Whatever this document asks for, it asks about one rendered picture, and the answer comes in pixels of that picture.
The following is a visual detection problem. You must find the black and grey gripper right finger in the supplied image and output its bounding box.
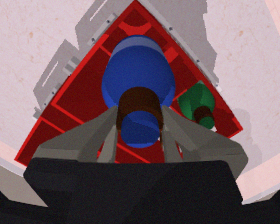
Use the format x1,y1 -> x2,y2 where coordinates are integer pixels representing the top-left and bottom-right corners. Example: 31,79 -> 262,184
161,105 -> 248,181

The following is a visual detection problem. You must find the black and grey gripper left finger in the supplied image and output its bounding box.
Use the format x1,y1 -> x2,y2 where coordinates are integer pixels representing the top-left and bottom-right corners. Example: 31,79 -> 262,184
32,105 -> 118,163

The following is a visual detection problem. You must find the red crate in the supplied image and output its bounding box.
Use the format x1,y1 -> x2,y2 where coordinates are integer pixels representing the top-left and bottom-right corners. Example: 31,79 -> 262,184
51,0 -> 243,163
14,76 -> 146,167

